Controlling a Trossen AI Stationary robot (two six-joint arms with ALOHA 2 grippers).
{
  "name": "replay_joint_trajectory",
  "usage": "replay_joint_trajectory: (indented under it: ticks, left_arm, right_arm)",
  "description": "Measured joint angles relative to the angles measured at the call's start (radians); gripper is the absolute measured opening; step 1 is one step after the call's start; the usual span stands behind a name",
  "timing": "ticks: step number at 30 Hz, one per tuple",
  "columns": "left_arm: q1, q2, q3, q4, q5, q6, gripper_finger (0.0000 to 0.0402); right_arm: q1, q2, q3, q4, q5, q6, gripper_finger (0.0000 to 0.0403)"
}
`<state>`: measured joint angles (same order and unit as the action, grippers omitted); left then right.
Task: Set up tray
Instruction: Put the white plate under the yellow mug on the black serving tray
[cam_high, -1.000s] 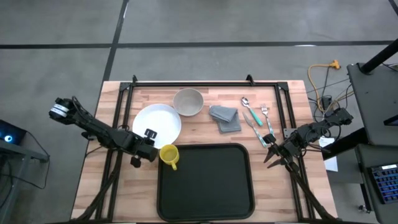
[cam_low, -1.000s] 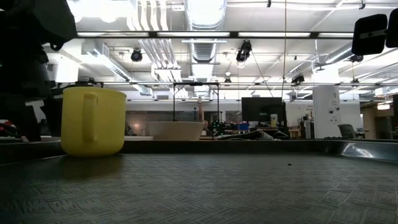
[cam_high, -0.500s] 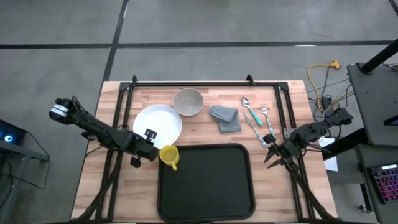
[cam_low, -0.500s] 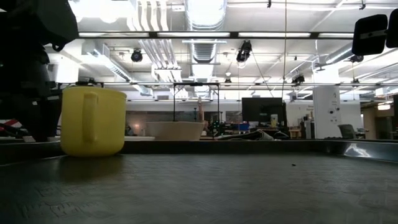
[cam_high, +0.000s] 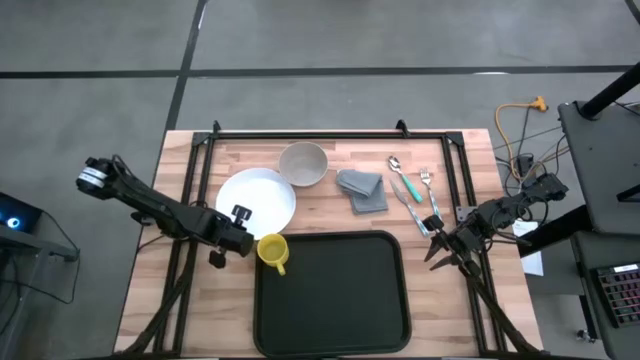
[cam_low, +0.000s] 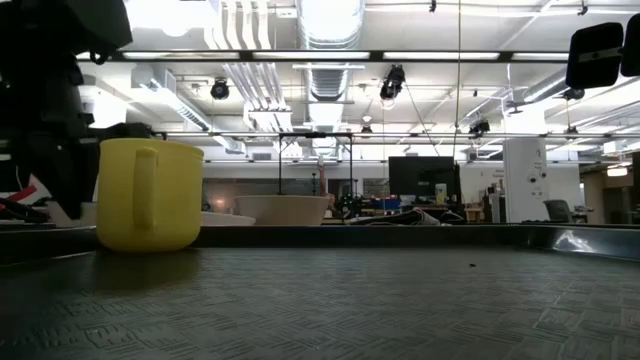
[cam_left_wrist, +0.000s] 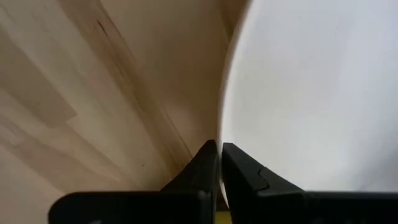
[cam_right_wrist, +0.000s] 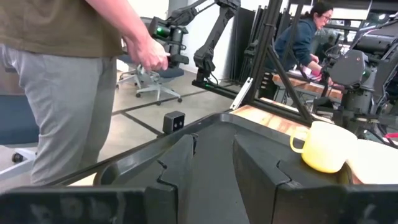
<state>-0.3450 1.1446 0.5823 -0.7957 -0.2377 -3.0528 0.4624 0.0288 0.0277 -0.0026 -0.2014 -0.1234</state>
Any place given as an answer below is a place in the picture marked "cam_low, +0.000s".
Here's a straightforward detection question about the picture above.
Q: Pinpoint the silver ceiling air duct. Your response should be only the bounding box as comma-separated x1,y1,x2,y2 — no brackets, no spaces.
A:
294,0,366,104

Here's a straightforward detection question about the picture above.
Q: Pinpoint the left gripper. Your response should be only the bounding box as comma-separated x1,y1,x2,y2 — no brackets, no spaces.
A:
0,0,154,221

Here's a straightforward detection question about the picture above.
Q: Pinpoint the beige bowl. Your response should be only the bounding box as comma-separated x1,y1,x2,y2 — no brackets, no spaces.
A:
233,194,331,227

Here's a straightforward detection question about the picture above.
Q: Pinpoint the yellow mug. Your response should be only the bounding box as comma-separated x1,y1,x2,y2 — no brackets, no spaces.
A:
96,137,206,254

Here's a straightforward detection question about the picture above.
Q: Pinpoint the black textured serving tray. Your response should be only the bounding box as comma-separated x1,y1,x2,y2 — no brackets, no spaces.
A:
0,223,640,360

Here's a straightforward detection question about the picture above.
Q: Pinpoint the black monitor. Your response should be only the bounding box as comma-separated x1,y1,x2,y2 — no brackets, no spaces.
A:
388,156,462,204

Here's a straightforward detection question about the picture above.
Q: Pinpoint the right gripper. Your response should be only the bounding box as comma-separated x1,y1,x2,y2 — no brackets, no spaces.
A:
565,13,640,91

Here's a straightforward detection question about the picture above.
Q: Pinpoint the red and black equipment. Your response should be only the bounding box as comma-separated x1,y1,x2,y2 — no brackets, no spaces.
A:
0,173,54,224

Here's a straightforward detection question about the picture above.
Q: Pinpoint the white pillar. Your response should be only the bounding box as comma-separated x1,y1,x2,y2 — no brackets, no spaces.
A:
502,138,550,224

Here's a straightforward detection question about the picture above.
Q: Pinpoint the gray office chair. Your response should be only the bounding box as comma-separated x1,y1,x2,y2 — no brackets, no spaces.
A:
543,199,575,224

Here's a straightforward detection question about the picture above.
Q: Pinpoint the white plate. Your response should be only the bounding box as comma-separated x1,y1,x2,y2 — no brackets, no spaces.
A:
47,200,257,229

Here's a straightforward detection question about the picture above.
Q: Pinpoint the gray cloth napkin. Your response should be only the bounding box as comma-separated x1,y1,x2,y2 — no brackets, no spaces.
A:
344,206,444,227

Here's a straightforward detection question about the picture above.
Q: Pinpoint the thin hanging cable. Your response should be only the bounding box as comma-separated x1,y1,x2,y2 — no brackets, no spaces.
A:
451,0,462,160

